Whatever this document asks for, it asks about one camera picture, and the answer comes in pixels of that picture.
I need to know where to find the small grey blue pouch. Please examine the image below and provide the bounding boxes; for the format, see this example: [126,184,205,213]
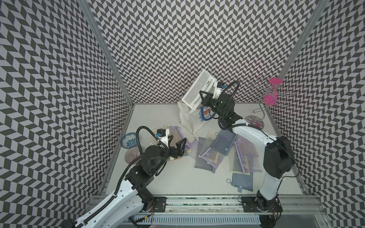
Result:
[226,173,253,193]

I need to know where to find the chrome wire stand pink discs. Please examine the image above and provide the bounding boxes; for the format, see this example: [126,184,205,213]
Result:
[244,77,295,129]

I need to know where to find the purple mesh pencil pouch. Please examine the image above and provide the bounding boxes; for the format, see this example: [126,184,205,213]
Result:
[199,146,225,169]

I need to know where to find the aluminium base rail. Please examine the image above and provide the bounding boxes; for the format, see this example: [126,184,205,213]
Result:
[85,194,331,228]

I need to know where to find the right purple mesh pouch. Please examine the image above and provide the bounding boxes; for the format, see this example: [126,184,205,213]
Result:
[234,139,261,173]

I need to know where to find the clear white mesh pouch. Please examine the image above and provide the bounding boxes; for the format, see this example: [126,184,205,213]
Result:
[182,70,217,110]

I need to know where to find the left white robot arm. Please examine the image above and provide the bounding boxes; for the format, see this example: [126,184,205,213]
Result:
[61,126,187,228]

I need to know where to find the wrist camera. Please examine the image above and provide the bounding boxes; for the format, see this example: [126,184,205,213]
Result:
[156,128,170,147]
[213,81,226,99]

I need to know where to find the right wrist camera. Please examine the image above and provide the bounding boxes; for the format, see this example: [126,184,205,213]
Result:
[213,81,226,99]

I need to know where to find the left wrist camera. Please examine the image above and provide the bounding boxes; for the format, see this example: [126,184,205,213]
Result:
[156,128,170,147]

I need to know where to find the blue white ceramic bowl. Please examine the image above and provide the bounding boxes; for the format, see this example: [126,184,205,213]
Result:
[120,133,137,149]

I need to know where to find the white canvas bag blue handles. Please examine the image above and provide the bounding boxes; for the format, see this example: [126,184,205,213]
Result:
[177,100,215,134]

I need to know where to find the large purple trim mesh pouch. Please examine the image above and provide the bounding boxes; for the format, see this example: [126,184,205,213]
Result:
[169,126,191,156]

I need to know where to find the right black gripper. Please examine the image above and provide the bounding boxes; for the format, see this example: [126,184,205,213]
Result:
[200,89,225,116]

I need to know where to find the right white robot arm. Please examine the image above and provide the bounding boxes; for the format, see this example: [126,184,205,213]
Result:
[199,80,298,212]

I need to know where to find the grey mesh flat pouch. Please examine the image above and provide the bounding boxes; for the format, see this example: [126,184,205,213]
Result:
[195,137,216,173]

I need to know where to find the grey blue mesh pouch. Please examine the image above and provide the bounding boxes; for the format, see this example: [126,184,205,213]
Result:
[211,130,236,156]

